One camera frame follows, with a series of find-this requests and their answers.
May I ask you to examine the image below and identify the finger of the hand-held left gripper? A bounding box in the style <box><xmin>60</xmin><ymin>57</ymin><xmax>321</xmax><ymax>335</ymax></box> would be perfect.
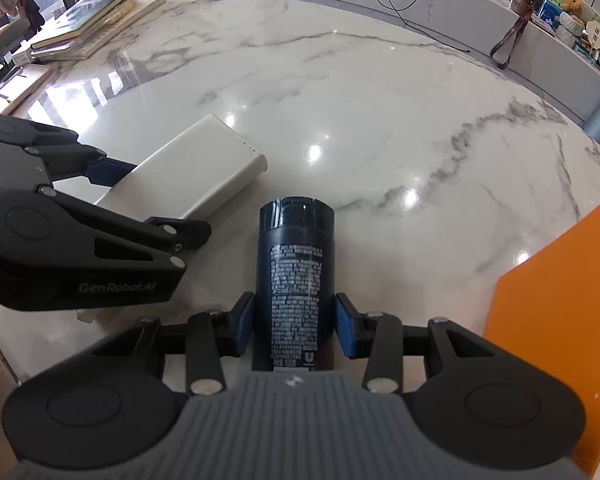
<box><xmin>0</xmin><ymin>114</ymin><xmax>139</xmax><ymax>186</ymax></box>
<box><xmin>37</xmin><ymin>186</ymin><xmax>213</xmax><ymax>274</ymax></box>

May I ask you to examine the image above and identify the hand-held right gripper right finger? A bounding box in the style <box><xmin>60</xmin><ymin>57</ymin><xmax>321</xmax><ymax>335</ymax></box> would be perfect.
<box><xmin>332</xmin><ymin>292</ymin><xmax>501</xmax><ymax>394</ymax></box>

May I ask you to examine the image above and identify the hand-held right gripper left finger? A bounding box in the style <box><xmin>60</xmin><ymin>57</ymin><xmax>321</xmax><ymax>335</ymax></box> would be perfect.
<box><xmin>97</xmin><ymin>291</ymin><xmax>256</xmax><ymax>395</ymax></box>

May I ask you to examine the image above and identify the long white box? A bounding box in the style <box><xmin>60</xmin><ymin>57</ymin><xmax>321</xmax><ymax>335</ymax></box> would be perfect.
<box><xmin>92</xmin><ymin>114</ymin><xmax>269</xmax><ymax>224</ymax></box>

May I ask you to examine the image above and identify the dark blue bottle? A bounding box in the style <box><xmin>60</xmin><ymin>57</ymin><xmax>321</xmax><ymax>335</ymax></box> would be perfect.
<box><xmin>252</xmin><ymin>197</ymin><xmax>337</xmax><ymax>374</ymax></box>

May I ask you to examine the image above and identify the orange cardboard box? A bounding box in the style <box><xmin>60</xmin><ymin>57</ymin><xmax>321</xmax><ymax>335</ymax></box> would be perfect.
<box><xmin>482</xmin><ymin>192</ymin><xmax>600</xmax><ymax>480</ymax></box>

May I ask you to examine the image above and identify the light wooden board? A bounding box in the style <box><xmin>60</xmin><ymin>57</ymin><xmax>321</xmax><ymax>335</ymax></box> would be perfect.
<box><xmin>0</xmin><ymin>62</ymin><xmax>56</xmax><ymax>116</ymax></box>

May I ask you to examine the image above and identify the stack of books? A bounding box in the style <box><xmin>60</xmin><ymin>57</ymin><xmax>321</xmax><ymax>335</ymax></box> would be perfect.
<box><xmin>45</xmin><ymin>0</ymin><xmax>167</xmax><ymax>61</ymax></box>

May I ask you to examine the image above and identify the dark cover book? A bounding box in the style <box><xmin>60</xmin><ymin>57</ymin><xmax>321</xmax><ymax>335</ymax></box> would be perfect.
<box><xmin>30</xmin><ymin>0</ymin><xmax>145</xmax><ymax>51</ymax></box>

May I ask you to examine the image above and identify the black cable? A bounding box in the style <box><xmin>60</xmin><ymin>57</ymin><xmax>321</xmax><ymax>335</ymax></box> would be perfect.
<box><xmin>377</xmin><ymin>0</ymin><xmax>471</xmax><ymax>54</ymax></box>

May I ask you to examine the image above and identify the brown leather case with strap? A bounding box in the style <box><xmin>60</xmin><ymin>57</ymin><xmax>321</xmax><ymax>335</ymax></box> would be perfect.
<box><xmin>490</xmin><ymin>0</ymin><xmax>536</xmax><ymax>70</ymax></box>

